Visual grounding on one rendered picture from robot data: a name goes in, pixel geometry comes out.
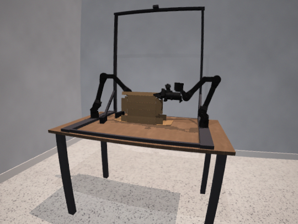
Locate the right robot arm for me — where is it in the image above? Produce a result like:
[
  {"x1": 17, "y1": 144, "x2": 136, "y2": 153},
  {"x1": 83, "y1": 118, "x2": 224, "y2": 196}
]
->
[{"x1": 90, "y1": 73, "x2": 132, "y2": 119}]

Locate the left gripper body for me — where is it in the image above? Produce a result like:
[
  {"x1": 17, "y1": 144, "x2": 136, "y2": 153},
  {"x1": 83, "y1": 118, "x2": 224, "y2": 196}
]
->
[{"x1": 161, "y1": 88, "x2": 174, "y2": 102}]

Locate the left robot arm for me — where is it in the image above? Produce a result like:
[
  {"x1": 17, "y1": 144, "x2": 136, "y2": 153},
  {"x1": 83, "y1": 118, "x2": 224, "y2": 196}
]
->
[{"x1": 165, "y1": 76, "x2": 221, "y2": 128}]

